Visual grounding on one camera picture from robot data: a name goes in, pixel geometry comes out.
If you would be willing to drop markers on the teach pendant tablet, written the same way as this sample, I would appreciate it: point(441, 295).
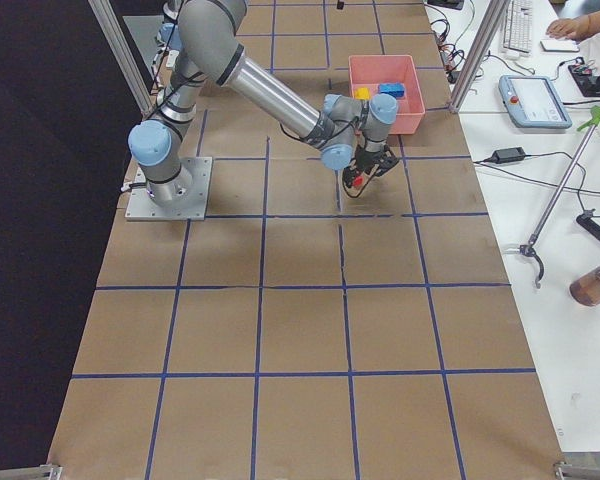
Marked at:
point(533, 102)

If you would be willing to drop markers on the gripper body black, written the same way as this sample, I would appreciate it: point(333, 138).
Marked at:
point(364, 161)

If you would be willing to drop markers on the black power adapter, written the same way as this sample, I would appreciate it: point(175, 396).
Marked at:
point(508, 155)

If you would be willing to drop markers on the white keyboard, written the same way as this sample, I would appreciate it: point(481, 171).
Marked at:
point(516, 28)

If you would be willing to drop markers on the aluminium frame post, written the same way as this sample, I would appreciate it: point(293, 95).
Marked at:
point(485, 33)

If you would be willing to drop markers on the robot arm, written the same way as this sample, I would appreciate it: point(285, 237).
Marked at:
point(350, 134)
point(168, 35)

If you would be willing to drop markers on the person hand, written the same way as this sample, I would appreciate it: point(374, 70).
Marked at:
point(569, 28)

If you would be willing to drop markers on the blue block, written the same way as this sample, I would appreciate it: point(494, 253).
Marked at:
point(394, 89)

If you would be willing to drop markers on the reacher grabber tool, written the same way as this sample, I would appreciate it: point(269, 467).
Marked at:
point(528, 248)

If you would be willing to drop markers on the yellow block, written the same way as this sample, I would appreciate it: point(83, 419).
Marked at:
point(362, 93)

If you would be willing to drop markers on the brown bottle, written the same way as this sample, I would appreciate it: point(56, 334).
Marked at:
point(586, 289)

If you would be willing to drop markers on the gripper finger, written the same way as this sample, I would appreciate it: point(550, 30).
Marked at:
point(348, 176)
point(365, 183)

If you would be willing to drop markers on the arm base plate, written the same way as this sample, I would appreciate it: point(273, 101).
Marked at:
point(184, 198)

